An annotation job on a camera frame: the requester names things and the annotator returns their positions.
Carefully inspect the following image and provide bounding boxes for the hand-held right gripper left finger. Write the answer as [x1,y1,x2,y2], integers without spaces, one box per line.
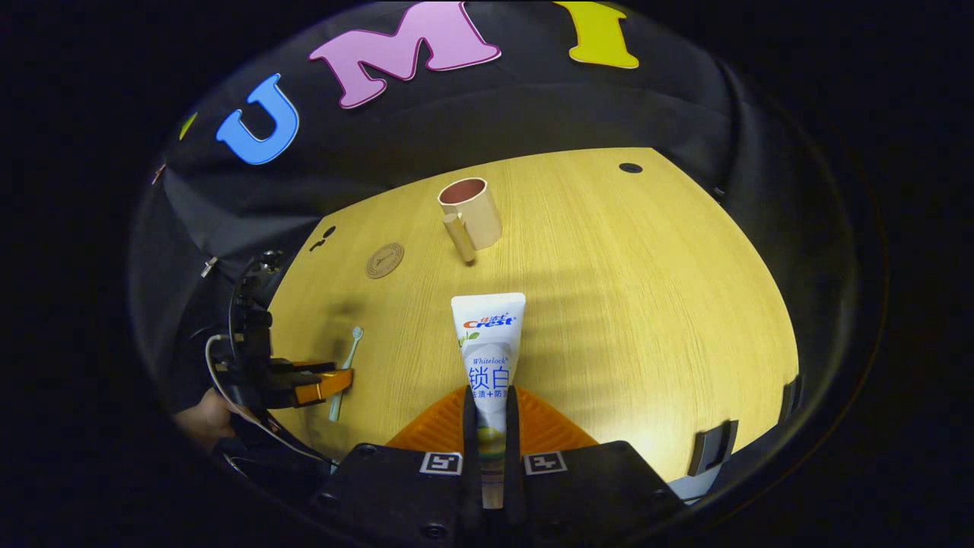
[312,384,485,546]

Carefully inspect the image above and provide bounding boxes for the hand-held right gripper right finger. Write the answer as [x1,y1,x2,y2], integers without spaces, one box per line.
[506,384,686,546]

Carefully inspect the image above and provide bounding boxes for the pale green toothbrush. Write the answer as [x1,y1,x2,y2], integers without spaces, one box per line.
[329,327,364,422]

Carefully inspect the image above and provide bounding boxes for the white toothpaste tube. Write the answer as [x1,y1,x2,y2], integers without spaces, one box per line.
[450,293,527,509]

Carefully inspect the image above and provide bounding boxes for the round wooden coaster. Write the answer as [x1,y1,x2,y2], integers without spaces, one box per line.
[365,243,405,279]

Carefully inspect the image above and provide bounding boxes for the beige cup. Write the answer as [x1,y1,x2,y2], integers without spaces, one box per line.
[438,177,504,264]

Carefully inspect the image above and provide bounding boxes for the wooden desktop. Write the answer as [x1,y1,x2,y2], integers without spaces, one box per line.
[266,147,800,505]

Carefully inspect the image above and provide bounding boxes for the black backdrop cloth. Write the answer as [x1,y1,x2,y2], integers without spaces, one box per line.
[129,0,845,488]

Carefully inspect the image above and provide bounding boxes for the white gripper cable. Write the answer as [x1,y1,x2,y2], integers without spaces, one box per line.
[205,333,337,467]

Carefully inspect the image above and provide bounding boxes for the black desk bracket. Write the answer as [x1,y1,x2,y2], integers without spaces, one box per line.
[689,420,739,478]
[778,374,804,424]

